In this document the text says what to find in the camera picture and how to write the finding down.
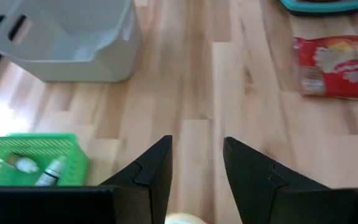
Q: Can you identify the white tape roll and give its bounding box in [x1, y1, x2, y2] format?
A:
[165, 212, 208, 224]

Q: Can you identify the red snack packet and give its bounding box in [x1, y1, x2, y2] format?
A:
[293, 35, 358, 103]

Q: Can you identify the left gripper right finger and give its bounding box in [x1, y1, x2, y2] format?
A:
[223, 136, 354, 224]

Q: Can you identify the grey plastic bin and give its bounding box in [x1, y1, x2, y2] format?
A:
[0, 0, 143, 83]

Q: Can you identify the green plastic basket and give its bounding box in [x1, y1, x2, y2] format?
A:
[0, 133, 90, 188]

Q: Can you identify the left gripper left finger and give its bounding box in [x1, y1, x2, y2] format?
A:
[99, 135, 173, 224]

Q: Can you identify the teal-framed metal grater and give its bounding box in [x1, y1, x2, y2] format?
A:
[278, 0, 358, 16]

